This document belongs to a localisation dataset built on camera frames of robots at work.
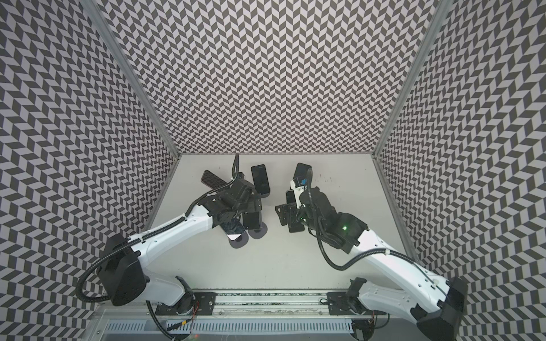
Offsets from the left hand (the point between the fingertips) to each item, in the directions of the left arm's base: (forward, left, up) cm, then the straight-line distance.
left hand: (250, 201), depth 83 cm
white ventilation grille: (-39, +3, -15) cm, 42 cm away
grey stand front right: (-7, -2, -14) cm, 16 cm away
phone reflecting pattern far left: (+16, +21, -7) cm, 27 cm away
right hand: (-9, -15, +9) cm, 19 cm away
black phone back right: (+15, -21, -1) cm, 26 cm away
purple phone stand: (-6, +8, -11) cm, 15 cm away
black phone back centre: (+15, -3, -4) cm, 15 cm away
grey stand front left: (-11, +5, -14) cm, 18 cm away
